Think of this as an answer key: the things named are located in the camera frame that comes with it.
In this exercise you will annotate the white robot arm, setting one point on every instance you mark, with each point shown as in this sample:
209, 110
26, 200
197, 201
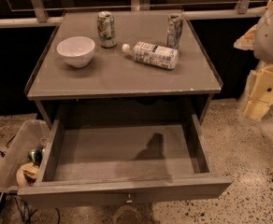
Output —
259, 39

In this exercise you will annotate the round snack package in bin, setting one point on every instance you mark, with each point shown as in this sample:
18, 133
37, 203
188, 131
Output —
27, 174

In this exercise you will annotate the green can in bin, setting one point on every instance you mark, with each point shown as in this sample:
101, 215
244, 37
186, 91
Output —
35, 156

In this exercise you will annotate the grey cabinet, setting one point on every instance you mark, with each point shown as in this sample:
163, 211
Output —
111, 74

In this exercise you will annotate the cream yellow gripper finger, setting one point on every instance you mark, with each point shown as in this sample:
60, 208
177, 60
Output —
261, 97

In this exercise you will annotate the green white soda can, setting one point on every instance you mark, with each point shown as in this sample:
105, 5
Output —
106, 29

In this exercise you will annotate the white ceramic bowl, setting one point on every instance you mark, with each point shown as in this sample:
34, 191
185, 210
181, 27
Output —
76, 51

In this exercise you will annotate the metal railing frame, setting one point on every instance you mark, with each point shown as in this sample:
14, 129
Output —
33, 6

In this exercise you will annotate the grey top drawer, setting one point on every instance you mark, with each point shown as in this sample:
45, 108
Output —
101, 165

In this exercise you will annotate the metal drawer knob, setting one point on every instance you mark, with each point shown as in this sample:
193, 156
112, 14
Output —
129, 199

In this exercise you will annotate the clear plastic water bottle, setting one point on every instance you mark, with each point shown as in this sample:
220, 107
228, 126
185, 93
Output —
152, 54

